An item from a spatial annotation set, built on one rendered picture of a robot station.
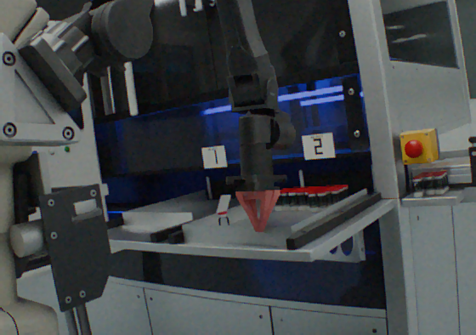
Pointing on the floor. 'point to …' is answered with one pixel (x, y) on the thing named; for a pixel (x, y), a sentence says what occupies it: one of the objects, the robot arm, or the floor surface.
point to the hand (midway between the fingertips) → (258, 227)
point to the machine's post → (384, 152)
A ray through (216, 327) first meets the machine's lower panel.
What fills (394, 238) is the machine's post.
